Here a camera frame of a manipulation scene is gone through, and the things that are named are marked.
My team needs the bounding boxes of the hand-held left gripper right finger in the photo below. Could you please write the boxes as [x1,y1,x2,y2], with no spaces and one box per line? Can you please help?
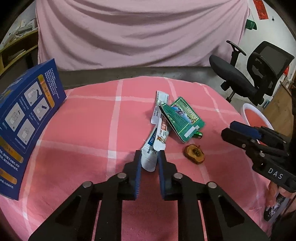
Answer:
[158,150,264,241]

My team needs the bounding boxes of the white sachet wrapper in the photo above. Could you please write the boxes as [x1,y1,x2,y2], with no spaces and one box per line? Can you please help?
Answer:
[151,90,169,126]

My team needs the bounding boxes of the blue cardboard box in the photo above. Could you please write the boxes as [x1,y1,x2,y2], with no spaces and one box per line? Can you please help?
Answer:
[0,58,67,201]

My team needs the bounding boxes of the person's right hand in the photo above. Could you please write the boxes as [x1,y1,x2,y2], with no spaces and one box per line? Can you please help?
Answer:
[265,180,293,209]

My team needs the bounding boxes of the black office chair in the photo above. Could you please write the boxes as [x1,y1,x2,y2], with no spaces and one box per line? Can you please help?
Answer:
[209,40,295,106]

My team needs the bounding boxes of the red wall poster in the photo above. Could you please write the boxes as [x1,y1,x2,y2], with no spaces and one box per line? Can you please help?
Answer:
[253,0,269,20]

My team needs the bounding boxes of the white toothpaste tube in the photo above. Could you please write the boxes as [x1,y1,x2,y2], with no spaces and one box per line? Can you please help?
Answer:
[141,109,172,172]

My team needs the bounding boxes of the stack of books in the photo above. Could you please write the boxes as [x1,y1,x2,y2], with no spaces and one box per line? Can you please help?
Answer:
[7,19,37,39]

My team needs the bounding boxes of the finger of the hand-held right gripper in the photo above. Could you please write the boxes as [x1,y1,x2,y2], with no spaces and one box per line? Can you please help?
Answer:
[221,128,255,149]
[230,122,261,140]

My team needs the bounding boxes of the pink checkered blanket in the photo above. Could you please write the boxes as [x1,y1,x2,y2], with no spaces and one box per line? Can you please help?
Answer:
[0,77,285,241]

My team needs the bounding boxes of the pink hanging sheet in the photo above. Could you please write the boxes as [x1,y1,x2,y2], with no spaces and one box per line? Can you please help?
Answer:
[35,0,251,71]

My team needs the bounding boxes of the orange bucket with white rim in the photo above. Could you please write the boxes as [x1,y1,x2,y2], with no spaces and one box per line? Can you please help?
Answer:
[240,103,274,130]

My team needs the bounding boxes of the wooden cabinet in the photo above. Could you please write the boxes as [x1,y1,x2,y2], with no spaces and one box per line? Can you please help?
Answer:
[264,80,296,130]

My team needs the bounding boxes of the wooden shelf unit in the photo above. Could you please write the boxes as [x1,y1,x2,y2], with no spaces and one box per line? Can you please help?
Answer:
[0,30,38,75]

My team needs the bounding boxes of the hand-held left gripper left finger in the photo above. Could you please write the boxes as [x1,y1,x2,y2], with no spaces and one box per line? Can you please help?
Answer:
[28,150,142,241]

